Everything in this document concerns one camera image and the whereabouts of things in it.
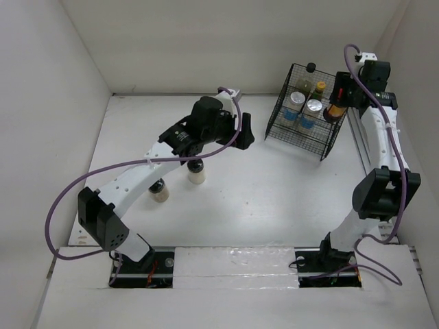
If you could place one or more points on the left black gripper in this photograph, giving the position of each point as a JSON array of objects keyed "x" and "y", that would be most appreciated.
[{"x": 245, "y": 137}]

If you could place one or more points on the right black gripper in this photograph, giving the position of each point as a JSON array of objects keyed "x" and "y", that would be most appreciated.
[{"x": 343, "y": 80}]

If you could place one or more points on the chili sauce bottle yellow cap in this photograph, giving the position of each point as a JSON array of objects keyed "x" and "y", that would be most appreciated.
[{"x": 319, "y": 91}]

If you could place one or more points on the red lid sauce jar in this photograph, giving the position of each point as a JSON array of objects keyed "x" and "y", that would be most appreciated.
[{"x": 334, "y": 112}]

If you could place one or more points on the dark soy sauce bottle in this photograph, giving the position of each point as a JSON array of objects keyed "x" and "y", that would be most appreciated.
[{"x": 304, "y": 83}]

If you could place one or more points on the silver lid blue shaker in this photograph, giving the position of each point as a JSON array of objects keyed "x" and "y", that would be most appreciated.
[{"x": 292, "y": 106}]

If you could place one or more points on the black cap white spice jar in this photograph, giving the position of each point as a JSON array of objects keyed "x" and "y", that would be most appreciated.
[{"x": 196, "y": 170}]

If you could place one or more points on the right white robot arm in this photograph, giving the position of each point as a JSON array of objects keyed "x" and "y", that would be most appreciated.
[{"x": 389, "y": 187}]

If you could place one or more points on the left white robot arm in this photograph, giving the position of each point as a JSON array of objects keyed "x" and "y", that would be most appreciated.
[{"x": 100, "y": 212}]

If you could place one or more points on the black cap tan spice jar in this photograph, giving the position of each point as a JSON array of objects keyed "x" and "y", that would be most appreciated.
[{"x": 159, "y": 191}]

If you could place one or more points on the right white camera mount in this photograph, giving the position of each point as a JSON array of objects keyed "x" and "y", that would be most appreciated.
[{"x": 361, "y": 58}]

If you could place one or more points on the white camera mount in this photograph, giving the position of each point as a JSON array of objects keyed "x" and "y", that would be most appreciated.
[
  {"x": 361, "y": 58},
  {"x": 228, "y": 94}
]

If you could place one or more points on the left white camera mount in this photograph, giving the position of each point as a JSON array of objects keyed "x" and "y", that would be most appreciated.
[{"x": 228, "y": 94}]

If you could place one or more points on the black wire rack basket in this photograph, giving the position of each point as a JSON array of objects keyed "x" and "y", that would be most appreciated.
[{"x": 296, "y": 125}]

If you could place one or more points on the aluminium rail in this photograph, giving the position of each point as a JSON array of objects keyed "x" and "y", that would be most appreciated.
[{"x": 240, "y": 249}]

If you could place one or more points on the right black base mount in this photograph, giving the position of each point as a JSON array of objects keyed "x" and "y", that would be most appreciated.
[{"x": 317, "y": 271}]

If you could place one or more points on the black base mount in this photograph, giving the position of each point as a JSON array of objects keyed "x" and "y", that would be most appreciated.
[
  {"x": 317, "y": 271},
  {"x": 158, "y": 275}
]

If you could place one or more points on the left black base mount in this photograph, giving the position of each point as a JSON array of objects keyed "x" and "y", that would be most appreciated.
[{"x": 158, "y": 275}]

